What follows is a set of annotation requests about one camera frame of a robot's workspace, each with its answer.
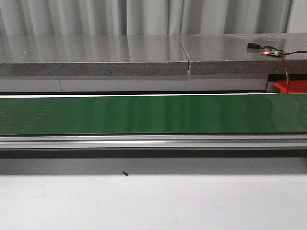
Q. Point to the green conveyor belt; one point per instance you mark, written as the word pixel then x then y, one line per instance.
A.
pixel 168 114

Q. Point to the black connector plug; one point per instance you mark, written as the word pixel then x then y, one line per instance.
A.
pixel 253 46

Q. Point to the grey stone countertop slab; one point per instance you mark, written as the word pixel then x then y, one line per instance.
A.
pixel 151 55

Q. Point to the small green circuit board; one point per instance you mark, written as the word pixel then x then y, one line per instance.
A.
pixel 273 52

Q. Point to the red plastic tray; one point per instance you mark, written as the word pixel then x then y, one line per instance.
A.
pixel 293 86

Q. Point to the grey pleated curtain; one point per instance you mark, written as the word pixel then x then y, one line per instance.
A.
pixel 151 17

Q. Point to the aluminium conveyor frame rail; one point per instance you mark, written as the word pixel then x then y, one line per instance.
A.
pixel 175 141

